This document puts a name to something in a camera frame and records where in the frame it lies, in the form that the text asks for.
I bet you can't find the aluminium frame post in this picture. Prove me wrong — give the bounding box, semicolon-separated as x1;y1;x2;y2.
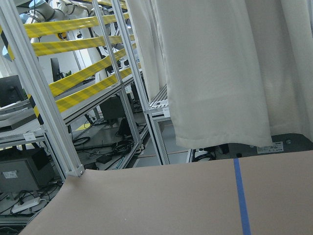
0;0;85;178

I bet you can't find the white curtain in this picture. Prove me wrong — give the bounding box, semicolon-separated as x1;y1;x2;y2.
126;0;313;148

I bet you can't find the black computer monitor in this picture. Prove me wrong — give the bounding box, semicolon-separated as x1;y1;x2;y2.
0;75;25;107

